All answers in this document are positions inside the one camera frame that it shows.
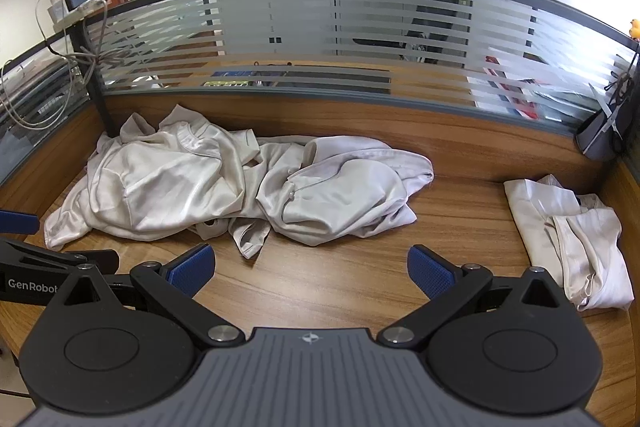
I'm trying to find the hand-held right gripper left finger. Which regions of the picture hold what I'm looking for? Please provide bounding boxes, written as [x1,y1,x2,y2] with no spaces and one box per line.
[64,243,247,349]

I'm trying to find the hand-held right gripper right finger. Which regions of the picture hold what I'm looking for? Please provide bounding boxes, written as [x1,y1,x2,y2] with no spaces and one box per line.
[376,244,576,349]

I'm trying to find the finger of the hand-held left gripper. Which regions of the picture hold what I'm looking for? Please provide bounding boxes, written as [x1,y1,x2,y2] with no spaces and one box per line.
[0,209,40,236]
[0,238,120,275]

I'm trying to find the white satin button shirt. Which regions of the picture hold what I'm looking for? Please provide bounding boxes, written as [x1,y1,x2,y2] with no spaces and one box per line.
[230,134,436,260]

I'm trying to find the crumpled beige garment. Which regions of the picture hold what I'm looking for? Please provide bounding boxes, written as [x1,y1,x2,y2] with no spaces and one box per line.
[44,103,261,253]

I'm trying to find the folded beige garment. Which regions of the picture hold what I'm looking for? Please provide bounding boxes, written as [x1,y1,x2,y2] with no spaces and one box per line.
[503,173,635,312]

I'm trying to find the white red printed papers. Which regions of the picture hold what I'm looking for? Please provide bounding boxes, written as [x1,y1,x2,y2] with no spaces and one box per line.
[467,54,543,118]

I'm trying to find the colourful printed packet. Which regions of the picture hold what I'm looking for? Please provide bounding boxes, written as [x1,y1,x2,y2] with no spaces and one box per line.
[200,69,251,88]

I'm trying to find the white power strip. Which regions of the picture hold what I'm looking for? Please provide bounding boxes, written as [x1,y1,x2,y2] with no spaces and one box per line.
[64,0,112,15]

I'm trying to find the black office chair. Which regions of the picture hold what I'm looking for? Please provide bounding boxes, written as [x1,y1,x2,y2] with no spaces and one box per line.
[407,0,475,58]

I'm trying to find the black partition post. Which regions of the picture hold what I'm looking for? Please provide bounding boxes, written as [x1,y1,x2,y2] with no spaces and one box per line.
[70,19,117,138]

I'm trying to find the black looped cord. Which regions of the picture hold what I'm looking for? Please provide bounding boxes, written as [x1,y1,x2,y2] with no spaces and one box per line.
[606,52,638,108]

